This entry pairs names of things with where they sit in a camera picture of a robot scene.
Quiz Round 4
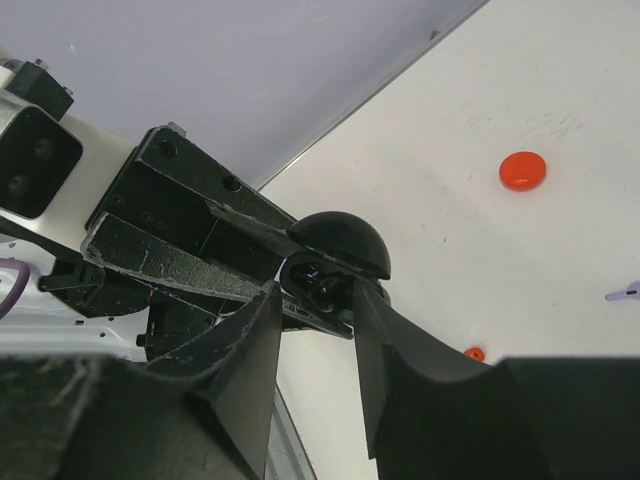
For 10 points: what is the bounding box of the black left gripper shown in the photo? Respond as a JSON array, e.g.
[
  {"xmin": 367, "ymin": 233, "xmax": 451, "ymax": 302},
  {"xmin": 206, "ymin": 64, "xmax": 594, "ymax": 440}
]
[{"xmin": 37, "ymin": 122, "xmax": 356, "ymax": 361}]

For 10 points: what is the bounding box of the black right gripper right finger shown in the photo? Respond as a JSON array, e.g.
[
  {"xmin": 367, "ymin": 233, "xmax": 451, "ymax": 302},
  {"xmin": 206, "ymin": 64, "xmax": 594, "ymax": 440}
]
[{"xmin": 353, "ymin": 283, "xmax": 639, "ymax": 479}]

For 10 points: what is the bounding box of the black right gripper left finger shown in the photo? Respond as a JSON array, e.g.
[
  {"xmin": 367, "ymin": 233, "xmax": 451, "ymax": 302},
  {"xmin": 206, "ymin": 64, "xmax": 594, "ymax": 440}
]
[{"xmin": 1, "ymin": 281, "xmax": 282, "ymax": 479}]

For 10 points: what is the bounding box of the black earbud charging case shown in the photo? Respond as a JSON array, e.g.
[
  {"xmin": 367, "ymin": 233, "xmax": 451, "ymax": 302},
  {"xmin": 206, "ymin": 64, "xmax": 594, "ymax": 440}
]
[{"xmin": 280, "ymin": 211, "xmax": 391, "ymax": 314}]

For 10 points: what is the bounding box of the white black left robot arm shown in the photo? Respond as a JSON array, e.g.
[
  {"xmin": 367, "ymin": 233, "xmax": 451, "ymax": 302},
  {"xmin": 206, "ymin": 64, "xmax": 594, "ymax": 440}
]
[{"xmin": 1, "ymin": 107, "xmax": 304, "ymax": 362}]

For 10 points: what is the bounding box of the orange charging case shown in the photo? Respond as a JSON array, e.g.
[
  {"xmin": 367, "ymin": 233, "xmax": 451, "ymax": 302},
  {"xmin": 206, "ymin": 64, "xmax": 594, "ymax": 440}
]
[{"xmin": 498, "ymin": 151, "xmax": 547, "ymax": 192}]

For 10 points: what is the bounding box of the orange earbud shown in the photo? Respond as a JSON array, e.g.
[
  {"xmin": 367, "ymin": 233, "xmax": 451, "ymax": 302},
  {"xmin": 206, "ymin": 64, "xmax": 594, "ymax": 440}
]
[{"xmin": 464, "ymin": 346, "xmax": 486, "ymax": 362}]

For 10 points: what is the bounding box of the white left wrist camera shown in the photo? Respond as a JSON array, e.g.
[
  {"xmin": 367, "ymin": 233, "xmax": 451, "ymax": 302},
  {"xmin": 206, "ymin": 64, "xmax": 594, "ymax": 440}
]
[{"xmin": 1, "ymin": 53, "xmax": 134, "ymax": 251}]

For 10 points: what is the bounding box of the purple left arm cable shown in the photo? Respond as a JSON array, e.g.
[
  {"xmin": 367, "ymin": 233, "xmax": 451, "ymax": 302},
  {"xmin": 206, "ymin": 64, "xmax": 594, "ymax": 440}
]
[{"xmin": 0, "ymin": 257, "xmax": 32, "ymax": 321}]

